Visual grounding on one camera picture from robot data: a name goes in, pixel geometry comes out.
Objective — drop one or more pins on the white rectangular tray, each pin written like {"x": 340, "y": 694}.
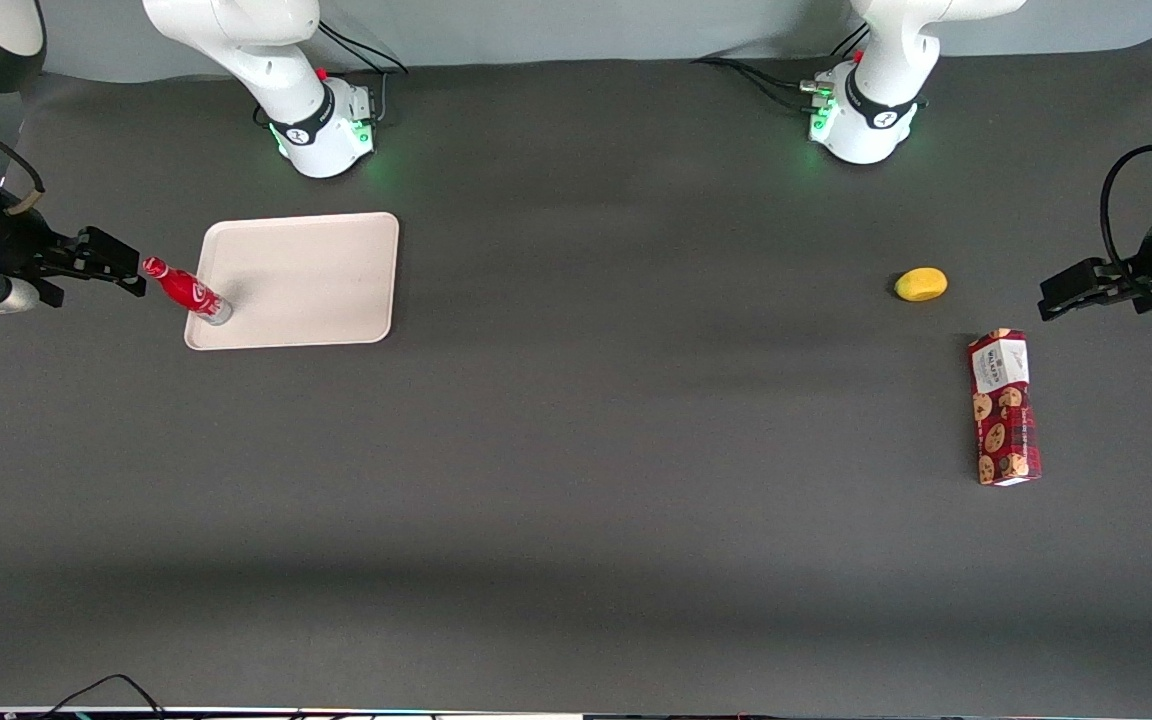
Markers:
{"x": 316, "y": 280}

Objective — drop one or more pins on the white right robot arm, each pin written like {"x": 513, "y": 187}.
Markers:
{"x": 236, "y": 35}

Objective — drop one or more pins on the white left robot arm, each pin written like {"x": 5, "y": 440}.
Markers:
{"x": 886, "y": 60}

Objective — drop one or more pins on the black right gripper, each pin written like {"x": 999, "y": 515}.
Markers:
{"x": 11, "y": 243}

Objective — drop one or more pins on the red cookie box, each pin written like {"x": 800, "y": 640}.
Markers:
{"x": 1004, "y": 410}

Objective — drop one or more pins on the yellow lemon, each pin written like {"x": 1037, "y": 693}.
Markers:
{"x": 921, "y": 284}

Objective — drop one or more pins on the red coke bottle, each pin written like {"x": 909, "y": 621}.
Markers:
{"x": 186, "y": 290}

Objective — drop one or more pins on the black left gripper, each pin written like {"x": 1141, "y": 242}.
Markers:
{"x": 1150, "y": 255}

